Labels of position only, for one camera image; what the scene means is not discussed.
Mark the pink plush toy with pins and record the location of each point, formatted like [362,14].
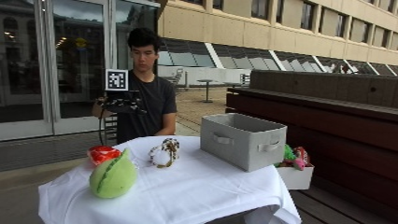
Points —
[301,157]

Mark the grey fabric storage box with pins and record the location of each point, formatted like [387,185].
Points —
[242,141]

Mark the green plush toy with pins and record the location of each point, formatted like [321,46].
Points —
[287,154]

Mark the green pea pod plush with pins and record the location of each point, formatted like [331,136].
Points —
[112,176]

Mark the red and white plush toy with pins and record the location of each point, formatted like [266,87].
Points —
[102,154]

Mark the white box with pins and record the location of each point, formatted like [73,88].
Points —
[294,177]

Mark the glass door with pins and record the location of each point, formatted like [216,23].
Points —
[78,62]

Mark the white tablecloth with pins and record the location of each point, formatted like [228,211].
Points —
[173,186]

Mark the the person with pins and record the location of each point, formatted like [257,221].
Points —
[150,102]

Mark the white and brown plush toy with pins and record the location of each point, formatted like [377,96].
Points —
[164,153]

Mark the white marker cube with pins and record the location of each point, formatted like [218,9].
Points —
[116,80]

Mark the round standing table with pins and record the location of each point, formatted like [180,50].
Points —
[206,90]

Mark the dark wooden bench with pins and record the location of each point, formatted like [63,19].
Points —
[331,133]

